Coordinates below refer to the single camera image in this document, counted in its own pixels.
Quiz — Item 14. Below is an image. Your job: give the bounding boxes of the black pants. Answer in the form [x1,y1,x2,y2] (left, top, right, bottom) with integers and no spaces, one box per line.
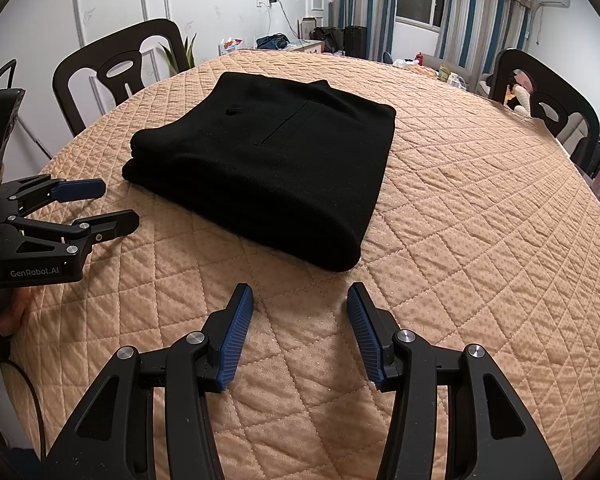
[122,72,396,272]

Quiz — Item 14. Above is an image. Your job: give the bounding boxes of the person left hand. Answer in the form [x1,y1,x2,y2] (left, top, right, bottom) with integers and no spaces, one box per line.
[0,287,34,337]

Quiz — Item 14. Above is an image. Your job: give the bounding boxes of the dark plastic chair left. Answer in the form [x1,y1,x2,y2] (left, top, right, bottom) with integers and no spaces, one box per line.
[52,18,189,136]

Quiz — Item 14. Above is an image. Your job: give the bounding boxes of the dark plastic chair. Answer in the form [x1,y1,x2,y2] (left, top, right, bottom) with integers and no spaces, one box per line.
[52,18,189,136]
[489,49,600,170]

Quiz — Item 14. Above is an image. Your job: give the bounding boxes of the beige quilted table cover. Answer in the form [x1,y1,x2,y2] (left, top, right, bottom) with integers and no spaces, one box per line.
[3,51,600,479]

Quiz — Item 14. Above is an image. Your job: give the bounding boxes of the green potted plant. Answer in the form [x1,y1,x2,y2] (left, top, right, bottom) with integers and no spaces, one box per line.
[158,31,199,77]

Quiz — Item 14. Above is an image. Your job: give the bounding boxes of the dark plastic chair far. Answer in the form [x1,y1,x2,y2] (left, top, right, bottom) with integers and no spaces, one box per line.
[489,49,600,170]

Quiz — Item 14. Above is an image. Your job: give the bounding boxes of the striped window curtains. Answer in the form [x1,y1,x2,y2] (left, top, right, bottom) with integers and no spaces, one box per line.
[332,0,533,75]

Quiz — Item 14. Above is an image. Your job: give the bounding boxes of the black cable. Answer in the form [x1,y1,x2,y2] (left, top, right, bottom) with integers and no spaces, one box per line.
[0,356,48,461]

